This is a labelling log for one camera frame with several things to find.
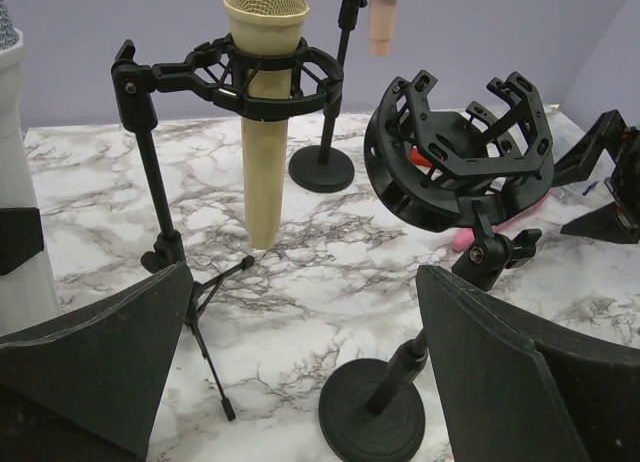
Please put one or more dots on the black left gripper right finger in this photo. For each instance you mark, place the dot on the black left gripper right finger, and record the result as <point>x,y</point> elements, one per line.
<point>517,387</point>

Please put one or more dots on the red handled adjustable wrench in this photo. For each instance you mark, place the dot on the red handled adjustable wrench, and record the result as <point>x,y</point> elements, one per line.
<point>417,159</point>

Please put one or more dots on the clear plastic parts box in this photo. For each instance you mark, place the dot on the clear plastic parts box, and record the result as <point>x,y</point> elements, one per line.
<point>583,170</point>

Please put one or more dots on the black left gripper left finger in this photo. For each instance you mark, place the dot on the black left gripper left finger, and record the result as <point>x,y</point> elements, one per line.
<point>86,386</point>

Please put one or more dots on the beige microphone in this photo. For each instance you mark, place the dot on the beige microphone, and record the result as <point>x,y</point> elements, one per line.
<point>265,29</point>

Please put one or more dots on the black shock-mount round-base stand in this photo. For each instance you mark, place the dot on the black shock-mount round-base stand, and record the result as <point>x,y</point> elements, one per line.
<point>486,169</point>

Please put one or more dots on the white grey-headed microphone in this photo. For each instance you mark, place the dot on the white grey-headed microphone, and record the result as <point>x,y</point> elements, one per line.
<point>28,295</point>

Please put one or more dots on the tall black round-base stand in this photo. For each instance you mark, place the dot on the tall black round-base stand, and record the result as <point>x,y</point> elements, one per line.
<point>322,168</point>

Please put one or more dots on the peach microphone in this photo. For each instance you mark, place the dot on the peach microphone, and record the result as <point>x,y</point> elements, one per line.
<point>382,20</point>

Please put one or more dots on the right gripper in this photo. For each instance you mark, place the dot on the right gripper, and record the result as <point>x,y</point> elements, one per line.
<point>617,222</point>

